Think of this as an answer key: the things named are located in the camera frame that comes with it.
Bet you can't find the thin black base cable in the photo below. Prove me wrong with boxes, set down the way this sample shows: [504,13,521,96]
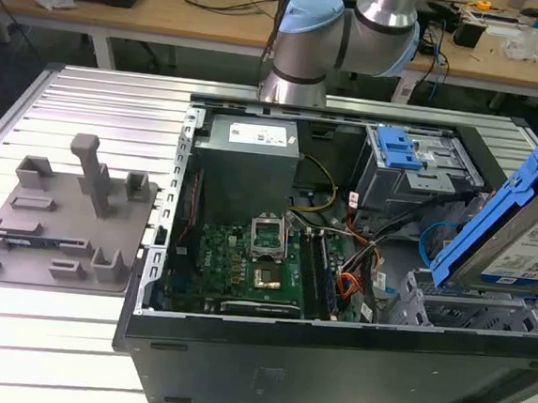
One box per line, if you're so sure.
[258,0,300,89]

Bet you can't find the small black box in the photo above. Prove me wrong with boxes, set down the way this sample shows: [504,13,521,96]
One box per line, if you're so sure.
[453,17,487,50]

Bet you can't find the black graphics card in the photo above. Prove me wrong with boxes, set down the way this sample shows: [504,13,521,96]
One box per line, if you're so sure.
[219,297,303,321]

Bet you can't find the grey metal drive cage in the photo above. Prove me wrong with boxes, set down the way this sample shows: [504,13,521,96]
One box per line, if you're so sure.
[350,122,489,222]

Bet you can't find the grey power supply unit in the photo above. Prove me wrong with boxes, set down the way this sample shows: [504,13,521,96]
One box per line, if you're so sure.
[187,111,308,229]

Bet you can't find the blue plastic drive latch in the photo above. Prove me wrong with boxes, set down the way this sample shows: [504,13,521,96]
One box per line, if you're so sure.
[374,125,428,172]

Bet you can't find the yellow and black power cable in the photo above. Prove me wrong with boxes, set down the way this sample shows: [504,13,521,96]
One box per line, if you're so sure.
[289,154,343,216]

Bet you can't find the white label sticker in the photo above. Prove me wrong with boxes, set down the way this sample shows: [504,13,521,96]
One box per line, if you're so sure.
[392,78,415,104]

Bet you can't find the CPU socket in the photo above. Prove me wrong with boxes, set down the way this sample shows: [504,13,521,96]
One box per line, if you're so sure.
[250,263,286,292]

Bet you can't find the black open PC case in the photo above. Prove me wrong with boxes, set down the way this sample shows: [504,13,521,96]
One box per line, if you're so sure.
[106,86,538,403]

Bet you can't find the clear plastic bag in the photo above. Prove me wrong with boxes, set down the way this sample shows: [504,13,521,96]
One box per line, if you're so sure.
[500,26,538,64]

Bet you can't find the RAM stick with blue label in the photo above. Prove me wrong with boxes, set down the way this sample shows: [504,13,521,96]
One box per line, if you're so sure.
[3,234,62,251]

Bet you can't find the hard disk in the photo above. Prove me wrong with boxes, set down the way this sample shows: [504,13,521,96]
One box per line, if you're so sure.
[428,126,538,301]

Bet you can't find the RAM slot with blue clips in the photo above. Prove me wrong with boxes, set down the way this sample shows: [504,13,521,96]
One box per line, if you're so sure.
[313,231,346,319]

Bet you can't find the wooden desk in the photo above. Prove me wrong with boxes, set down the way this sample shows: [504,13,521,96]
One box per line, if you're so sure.
[0,0,538,101]

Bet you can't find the blue disk data wire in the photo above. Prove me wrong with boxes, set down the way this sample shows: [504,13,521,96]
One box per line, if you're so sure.
[415,218,457,276]

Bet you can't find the grey parts rack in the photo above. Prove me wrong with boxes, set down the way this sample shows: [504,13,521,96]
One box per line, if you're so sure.
[0,125,165,299]

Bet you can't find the black cable bundle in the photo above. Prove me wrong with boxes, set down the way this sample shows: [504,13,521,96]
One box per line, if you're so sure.
[333,182,485,333]

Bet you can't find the green motherboard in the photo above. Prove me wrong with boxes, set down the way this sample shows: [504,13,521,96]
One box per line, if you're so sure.
[164,219,343,325]

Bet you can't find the black socket cover frame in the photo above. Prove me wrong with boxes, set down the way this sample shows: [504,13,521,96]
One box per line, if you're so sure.
[248,213,288,263]

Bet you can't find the grey metal disk bay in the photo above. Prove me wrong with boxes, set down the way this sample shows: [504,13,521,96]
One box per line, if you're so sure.
[377,262,538,340]

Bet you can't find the thin metal locking lever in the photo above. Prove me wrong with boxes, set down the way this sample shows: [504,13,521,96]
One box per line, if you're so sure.
[280,209,298,261]

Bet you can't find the orange wire bundle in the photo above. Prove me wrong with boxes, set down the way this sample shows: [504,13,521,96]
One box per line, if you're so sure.
[334,271,363,310]

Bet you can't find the hanging blue cables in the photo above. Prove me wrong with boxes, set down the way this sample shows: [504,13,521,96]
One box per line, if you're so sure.
[418,25,454,106]

